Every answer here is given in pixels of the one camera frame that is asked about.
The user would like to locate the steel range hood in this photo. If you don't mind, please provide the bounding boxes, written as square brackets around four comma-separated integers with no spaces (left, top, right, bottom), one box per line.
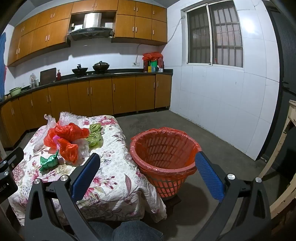
[67,13,114,42]

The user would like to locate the red plastic bag on containers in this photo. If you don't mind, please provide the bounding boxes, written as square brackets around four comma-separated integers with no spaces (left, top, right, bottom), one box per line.
[142,52,163,72]

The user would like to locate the floral cloth covered table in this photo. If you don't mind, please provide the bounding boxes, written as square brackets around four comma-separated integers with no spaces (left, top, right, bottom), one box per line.
[8,111,167,226]

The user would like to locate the barred window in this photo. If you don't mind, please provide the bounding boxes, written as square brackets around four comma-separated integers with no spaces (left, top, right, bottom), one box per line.
[180,0,244,69]

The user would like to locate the person's knees in jeans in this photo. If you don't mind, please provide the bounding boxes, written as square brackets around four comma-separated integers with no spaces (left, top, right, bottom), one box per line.
[112,220,163,241]

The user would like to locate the black pot with lid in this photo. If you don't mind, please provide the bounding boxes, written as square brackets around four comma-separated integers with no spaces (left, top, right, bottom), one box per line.
[92,61,110,74]

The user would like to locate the person's left leg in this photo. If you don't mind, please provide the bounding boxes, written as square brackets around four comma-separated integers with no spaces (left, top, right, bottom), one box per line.
[89,221,114,241]

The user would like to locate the red plastic bag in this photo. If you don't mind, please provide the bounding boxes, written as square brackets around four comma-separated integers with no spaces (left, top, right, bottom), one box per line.
[44,123,90,149]
[142,52,163,72]

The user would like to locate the small orange-red plastic bag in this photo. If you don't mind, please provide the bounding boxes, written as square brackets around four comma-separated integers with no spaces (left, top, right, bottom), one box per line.
[59,143,79,165]

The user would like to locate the dark grey door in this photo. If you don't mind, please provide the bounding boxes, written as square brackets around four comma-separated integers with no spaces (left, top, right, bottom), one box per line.
[264,0,296,163]

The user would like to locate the light green plastic wrapper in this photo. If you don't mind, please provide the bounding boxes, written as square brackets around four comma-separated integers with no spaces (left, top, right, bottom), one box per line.
[85,124,104,148]

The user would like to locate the black wok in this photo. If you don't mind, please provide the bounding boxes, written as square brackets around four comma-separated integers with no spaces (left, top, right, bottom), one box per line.
[72,64,89,76]

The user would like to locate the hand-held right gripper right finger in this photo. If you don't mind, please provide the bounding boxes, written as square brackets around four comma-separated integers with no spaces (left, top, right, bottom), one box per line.
[195,151,272,241]

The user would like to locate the clear jar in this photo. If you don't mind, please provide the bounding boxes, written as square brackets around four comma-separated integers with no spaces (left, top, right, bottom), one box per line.
[29,73,39,88]

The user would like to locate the dark green foil wrapper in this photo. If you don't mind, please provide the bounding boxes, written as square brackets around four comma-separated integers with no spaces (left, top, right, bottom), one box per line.
[39,151,60,172]

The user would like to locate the black kitchen countertop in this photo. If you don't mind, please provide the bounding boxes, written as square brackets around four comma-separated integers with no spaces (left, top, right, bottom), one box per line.
[0,69,173,107]

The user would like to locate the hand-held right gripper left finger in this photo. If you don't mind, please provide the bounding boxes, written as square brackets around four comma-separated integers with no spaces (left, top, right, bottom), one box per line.
[24,152,101,241]

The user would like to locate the dark brown cutting board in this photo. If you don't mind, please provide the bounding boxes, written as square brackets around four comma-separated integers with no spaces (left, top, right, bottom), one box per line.
[40,68,57,86]

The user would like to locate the wooden upper kitchen cabinets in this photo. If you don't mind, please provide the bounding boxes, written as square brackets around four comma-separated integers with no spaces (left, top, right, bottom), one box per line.
[7,0,168,67]

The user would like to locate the clear plastic bag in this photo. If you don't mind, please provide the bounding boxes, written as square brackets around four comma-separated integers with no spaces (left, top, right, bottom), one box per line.
[44,113,57,137]

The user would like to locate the wooden lower kitchen cabinets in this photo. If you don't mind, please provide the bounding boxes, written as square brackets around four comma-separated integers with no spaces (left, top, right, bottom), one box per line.
[0,74,173,149]

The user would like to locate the blue hanging cloth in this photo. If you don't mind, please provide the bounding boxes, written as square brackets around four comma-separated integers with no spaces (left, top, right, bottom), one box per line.
[0,32,7,98]

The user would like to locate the wooden kitchen cabinets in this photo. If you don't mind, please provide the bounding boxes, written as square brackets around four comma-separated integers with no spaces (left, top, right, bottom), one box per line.
[7,0,168,67]
[0,74,173,149]

